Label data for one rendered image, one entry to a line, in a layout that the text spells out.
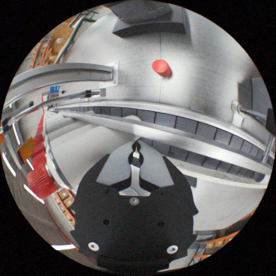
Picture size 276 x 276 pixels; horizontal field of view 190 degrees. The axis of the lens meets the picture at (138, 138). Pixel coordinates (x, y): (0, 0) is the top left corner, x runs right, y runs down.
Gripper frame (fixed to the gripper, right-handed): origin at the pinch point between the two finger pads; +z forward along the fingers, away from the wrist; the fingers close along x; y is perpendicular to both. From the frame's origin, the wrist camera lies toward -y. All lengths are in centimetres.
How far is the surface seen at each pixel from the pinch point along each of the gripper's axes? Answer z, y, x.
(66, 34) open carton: 72, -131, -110
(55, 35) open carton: 53, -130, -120
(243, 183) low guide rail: -10.5, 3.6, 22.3
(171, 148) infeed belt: 2.3, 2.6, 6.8
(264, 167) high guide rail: -12.4, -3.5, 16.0
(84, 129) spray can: 1.0, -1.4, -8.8
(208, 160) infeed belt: -1.8, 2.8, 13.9
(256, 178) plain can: -13.2, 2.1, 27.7
